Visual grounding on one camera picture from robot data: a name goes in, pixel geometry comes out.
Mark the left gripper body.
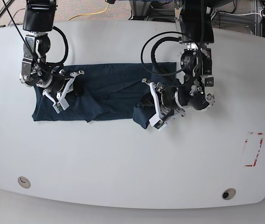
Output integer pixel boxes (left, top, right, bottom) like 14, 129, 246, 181
142, 78, 186, 122

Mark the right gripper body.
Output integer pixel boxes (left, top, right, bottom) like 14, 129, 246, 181
42, 69, 85, 105

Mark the dark blue t-shirt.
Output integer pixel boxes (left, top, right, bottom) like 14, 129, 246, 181
32, 63, 179, 129

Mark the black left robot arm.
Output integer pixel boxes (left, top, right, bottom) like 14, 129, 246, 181
142, 0, 215, 130

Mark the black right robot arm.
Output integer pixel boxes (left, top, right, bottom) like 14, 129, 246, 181
20, 0, 83, 105

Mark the red tape rectangle marking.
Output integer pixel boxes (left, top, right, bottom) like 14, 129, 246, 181
243, 132, 264, 167

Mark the left table grommet hole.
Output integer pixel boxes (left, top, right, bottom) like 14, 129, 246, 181
17, 176, 31, 189

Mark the table grommet hole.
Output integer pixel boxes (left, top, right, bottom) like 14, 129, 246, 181
222, 188, 236, 200
17, 176, 31, 189

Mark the right table grommet hole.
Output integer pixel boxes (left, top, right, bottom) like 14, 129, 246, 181
222, 188, 236, 200

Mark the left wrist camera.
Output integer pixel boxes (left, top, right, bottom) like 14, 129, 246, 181
149, 114, 167, 132

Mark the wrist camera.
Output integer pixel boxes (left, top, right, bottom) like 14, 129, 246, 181
149, 114, 167, 132
52, 99, 69, 114

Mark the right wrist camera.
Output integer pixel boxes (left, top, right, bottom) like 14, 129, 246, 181
52, 99, 69, 114

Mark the yellow cable on floor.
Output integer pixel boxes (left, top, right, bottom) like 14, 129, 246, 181
68, 4, 110, 21

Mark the black cable on floor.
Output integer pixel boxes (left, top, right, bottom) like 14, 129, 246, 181
0, 0, 25, 27

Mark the aluminium frame rail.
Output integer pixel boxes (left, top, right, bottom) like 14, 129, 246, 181
145, 9, 262, 26

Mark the white cable on floor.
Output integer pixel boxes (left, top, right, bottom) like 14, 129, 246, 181
210, 9, 264, 19

